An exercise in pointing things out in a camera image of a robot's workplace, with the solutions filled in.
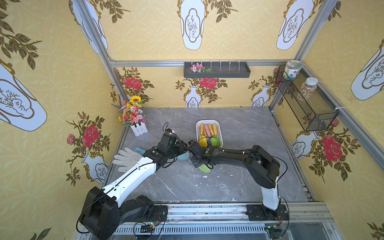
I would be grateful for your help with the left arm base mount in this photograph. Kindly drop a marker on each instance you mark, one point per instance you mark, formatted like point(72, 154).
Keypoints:
point(142, 209)

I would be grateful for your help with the white storage box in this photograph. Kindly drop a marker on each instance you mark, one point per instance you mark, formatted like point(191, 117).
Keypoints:
point(207, 122)

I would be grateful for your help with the light blue dustpan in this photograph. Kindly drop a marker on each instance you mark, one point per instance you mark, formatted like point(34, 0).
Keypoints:
point(139, 151)

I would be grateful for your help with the jar with white lid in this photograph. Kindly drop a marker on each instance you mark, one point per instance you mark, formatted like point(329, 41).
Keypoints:
point(307, 88)

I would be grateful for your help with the black wire basket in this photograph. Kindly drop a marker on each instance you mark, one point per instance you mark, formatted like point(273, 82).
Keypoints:
point(314, 113)

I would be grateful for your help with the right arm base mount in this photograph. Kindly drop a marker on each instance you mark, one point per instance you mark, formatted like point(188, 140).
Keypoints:
point(261, 213)

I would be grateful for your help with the white work glove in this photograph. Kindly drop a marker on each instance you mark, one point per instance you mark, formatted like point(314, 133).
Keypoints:
point(126, 159)

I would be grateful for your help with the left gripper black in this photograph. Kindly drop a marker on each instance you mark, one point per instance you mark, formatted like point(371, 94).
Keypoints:
point(179, 147)

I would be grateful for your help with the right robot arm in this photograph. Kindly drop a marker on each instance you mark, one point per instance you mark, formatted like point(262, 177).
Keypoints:
point(263, 167)

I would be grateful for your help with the purple shovel pink handle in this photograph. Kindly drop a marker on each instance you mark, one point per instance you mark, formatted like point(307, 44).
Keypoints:
point(208, 135)

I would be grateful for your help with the green wide shovel yellow handle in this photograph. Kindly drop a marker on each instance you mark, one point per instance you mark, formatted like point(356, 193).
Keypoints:
point(215, 141)

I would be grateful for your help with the flower pot white fence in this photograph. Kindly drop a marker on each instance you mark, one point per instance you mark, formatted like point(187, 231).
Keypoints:
point(132, 115)

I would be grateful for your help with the jar with patterned lid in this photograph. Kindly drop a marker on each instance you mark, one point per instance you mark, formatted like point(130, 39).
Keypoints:
point(292, 69)

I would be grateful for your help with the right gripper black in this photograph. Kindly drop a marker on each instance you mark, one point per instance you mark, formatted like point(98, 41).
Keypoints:
point(195, 153)

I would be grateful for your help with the dark wall shelf tray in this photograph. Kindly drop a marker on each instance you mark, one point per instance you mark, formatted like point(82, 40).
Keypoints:
point(221, 69)

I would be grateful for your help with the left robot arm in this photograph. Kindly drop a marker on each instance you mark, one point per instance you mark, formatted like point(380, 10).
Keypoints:
point(106, 209)

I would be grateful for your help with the pink flowers on shelf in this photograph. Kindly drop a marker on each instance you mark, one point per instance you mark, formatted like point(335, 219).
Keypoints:
point(199, 68)

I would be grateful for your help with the yellow scoop shovel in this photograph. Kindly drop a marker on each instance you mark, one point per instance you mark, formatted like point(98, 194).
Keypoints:
point(202, 139)

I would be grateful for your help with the light blue small shovel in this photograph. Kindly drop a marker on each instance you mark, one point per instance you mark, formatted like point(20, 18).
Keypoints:
point(184, 156)

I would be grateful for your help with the light green shovel wooden handle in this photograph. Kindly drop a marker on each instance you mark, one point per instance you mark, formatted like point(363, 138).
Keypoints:
point(205, 168)

